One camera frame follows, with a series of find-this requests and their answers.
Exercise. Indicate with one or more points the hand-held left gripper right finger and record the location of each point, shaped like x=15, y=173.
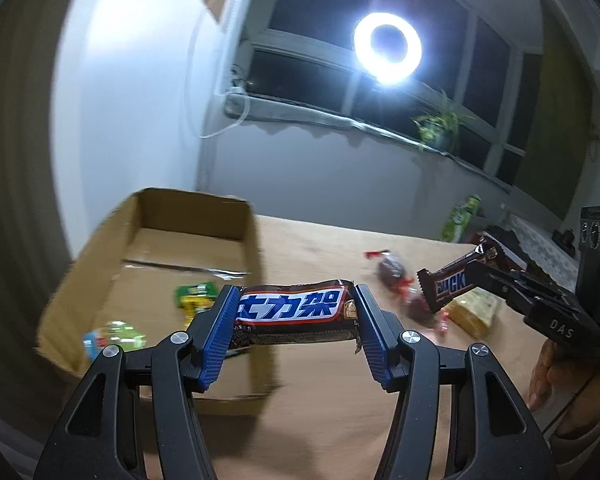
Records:
x=375, y=340

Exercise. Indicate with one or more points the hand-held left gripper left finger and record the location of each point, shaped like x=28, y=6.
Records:
x=220, y=335

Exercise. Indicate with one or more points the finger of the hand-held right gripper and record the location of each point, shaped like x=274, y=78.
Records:
x=485, y=272
x=545, y=282

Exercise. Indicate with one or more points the small brown chocolate bar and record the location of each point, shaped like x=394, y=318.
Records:
x=450, y=285

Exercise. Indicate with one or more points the clear cracker pack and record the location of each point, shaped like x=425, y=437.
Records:
x=475, y=312

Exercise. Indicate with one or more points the green candy packet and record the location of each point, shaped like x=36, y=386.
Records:
x=195, y=296

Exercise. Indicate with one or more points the brown candy red twist wrapper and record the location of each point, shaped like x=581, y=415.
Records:
x=391, y=267
x=420, y=308

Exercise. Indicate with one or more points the large brown chocolate bar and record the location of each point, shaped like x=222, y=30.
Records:
x=290, y=310

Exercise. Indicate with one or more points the cardboard box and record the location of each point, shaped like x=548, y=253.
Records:
x=180, y=245

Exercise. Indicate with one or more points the blue green jelly packet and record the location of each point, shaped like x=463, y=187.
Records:
x=120, y=337

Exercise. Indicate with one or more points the person's right forearm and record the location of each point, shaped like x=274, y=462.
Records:
x=590, y=420

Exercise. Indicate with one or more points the person's right hand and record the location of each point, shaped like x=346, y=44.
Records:
x=542, y=375

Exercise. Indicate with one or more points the dark red box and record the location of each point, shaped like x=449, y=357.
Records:
x=514, y=257

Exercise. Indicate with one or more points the white lace cloth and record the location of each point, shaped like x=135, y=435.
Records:
x=545, y=245

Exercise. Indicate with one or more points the black bag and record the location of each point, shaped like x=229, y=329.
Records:
x=497, y=233

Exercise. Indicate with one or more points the dark figurine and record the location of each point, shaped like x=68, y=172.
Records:
x=565, y=238

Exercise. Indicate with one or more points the green snack bag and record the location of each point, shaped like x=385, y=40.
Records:
x=460, y=220

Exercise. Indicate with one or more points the dark green curtain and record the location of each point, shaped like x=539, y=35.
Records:
x=555, y=135

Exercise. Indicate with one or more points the potted spider plant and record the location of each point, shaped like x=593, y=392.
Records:
x=437, y=127

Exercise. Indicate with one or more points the grey windowsill cloth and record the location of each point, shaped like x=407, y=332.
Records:
x=290, y=110

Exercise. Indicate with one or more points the white framed window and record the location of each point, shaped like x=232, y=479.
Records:
x=330, y=35

